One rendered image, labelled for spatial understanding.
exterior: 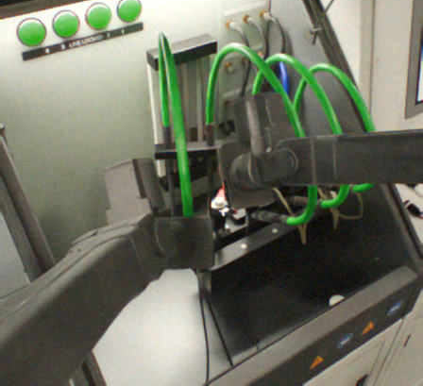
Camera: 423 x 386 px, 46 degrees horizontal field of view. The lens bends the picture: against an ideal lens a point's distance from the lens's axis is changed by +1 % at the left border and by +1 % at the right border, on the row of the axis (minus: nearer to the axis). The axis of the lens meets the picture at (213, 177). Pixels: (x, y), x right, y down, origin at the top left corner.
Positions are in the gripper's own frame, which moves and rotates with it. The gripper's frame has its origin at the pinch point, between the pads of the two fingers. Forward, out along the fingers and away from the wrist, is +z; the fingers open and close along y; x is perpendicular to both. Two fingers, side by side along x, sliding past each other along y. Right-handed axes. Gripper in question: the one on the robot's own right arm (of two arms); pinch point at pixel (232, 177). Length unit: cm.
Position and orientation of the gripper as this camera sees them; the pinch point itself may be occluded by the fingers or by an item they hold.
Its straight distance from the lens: 83.8
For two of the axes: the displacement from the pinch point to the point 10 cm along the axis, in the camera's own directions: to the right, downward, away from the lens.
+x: -9.6, 1.9, -2.2
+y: -2.0, -9.8, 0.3
